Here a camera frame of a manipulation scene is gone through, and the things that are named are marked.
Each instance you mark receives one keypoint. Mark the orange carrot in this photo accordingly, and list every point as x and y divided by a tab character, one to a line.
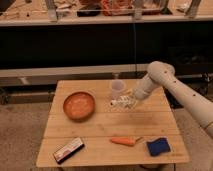
127	141

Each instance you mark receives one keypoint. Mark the wooden table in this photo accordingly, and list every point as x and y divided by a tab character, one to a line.
150	120

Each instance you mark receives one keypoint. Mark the translucent plastic cup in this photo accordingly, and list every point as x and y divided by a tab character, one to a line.
117	87

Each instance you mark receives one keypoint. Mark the small clear bottle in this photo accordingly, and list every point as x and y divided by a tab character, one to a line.
122	101

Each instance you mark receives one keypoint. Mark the black and white box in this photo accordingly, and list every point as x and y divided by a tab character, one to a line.
68	150

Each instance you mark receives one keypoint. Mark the orange wooden bowl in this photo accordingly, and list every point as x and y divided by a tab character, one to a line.
79	106

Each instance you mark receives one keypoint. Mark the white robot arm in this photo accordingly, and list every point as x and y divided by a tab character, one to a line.
163	74

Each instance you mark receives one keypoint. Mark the long workbench shelf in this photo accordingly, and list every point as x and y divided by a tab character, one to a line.
82	12

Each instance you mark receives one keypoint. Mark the blue sponge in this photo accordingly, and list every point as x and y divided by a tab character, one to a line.
158	146

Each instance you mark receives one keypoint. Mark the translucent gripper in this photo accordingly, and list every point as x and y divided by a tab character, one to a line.
132	101

